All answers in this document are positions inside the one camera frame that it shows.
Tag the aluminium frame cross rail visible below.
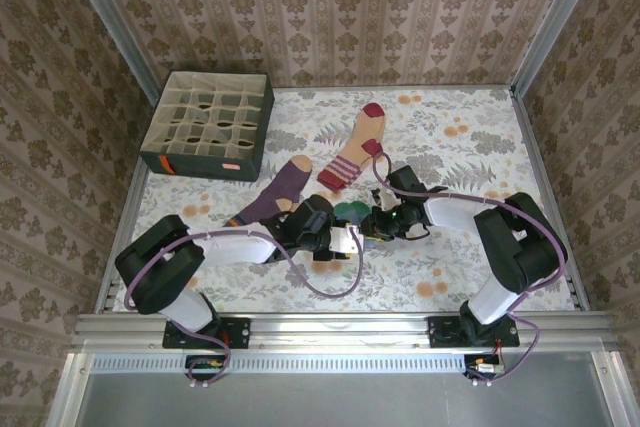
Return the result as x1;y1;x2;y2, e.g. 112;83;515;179
74;311;614;353

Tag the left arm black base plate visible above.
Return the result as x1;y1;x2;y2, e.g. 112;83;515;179
163;317;252;350

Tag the aluminium frame post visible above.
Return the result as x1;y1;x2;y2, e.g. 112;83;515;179
57;0;166;103
508;0;609;98

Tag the teal sock with green toe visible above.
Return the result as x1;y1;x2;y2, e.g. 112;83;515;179
333;200;382;249

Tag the grey metal panel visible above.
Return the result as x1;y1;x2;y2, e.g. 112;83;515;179
74;371;616;427

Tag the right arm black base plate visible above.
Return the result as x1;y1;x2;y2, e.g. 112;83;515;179
428;315;520;350

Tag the tan sock with maroon toe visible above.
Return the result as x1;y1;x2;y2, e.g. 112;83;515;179
318;102;387;193

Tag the purple sock with tan toe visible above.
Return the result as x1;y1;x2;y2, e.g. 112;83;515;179
222;155;314;228

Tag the dark fabric sock organizer box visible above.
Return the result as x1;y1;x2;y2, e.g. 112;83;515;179
138;70;275;183

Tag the slotted grey cable duct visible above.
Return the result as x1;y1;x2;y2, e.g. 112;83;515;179
89;354;501;374

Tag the floral tablecloth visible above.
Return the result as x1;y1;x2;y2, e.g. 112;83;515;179
113;87;576;313

